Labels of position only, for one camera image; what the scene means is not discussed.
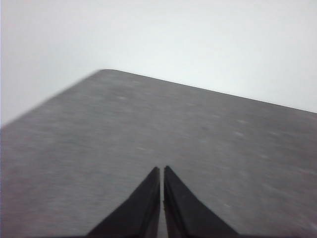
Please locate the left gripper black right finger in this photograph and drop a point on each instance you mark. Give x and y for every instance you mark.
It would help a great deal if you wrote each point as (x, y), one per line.
(183, 213)

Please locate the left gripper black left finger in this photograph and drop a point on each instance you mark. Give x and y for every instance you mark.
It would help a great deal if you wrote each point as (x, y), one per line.
(138, 213)

